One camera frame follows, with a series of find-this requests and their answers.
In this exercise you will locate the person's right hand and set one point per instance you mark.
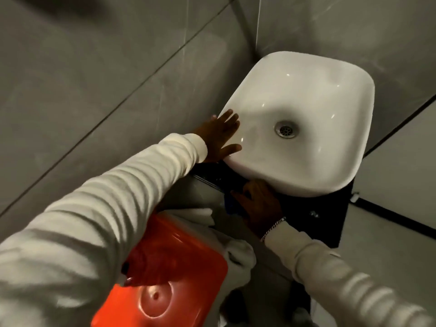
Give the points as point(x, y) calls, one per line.
point(264, 207)

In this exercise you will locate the person's left hand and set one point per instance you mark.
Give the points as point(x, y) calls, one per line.
point(213, 139)

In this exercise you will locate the person's right fingers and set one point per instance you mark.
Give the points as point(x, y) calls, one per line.
point(250, 194)

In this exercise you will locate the person's left middle finger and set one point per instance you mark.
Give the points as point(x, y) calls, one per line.
point(232, 119)

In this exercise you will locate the person's left little finger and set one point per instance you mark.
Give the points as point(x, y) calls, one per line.
point(213, 119)

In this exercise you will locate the person's left thumb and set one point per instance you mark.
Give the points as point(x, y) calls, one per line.
point(232, 150)

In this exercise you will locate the blue cleaning cloth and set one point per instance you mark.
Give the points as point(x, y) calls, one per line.
point(233, 204)

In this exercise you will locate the person's left forearm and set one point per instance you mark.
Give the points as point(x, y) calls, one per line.
point(102, 221)

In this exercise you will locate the person's right forearm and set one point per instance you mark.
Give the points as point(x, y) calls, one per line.
point(340, 279)

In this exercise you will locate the silver sink drain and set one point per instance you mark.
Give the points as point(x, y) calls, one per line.
point(286, 129)

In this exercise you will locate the white cloth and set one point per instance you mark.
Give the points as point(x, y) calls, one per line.
point(240, 258)

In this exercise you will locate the black vanity cabinet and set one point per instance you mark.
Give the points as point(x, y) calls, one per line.
point(323, 217)

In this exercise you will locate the white ceramic sink basin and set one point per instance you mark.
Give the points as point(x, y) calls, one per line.
point(306, 88)

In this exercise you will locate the orange plastic stool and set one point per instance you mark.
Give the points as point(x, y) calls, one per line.
point(170, 279)

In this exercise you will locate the small white wall fitting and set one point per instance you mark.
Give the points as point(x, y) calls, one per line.
point(354, 197)

